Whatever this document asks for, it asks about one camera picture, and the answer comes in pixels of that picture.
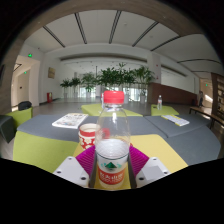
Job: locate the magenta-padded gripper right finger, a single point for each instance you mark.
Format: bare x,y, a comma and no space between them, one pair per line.
153,168

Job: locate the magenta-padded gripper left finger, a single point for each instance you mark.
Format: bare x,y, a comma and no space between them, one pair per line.
71,168

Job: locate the clear red-capped water bottle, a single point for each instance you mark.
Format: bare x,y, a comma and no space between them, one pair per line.
112,156

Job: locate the small clear water bottle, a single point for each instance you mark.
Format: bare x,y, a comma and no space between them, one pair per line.
159,103

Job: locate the grey and green upholstered seat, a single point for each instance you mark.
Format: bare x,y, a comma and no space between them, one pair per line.
43,146

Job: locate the red and white mug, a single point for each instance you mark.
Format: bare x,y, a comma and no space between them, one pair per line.
86,135

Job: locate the open magazine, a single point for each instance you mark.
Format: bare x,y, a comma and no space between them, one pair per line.
70,120

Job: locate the yellow white booklet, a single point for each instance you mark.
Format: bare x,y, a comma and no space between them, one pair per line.
176,120

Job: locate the small green low table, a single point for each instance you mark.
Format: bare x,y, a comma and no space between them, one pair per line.
166,110

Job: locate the large green low table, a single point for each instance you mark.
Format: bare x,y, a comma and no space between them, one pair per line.
91,110

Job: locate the green ottoman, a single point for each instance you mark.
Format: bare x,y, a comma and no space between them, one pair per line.
20,117

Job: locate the red fire extinguisher cabinet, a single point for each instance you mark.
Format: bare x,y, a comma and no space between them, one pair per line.
49,97

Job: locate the dark wooden bench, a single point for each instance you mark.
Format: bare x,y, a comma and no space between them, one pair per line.
206,115

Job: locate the dark grey ottoman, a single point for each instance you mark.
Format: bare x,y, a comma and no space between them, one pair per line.
6,128

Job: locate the black chair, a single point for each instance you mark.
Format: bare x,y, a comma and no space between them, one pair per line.
24,105

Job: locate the person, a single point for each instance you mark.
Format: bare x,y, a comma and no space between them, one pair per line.
200,99

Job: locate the wooden shelf unit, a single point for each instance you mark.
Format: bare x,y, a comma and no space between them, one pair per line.
219,96

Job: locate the group of potted green plants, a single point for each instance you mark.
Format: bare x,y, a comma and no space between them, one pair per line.
113,76

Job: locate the green exit sign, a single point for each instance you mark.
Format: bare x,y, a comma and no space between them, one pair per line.
30,55

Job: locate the brown wall plaque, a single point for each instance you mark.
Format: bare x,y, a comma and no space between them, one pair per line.
51,73

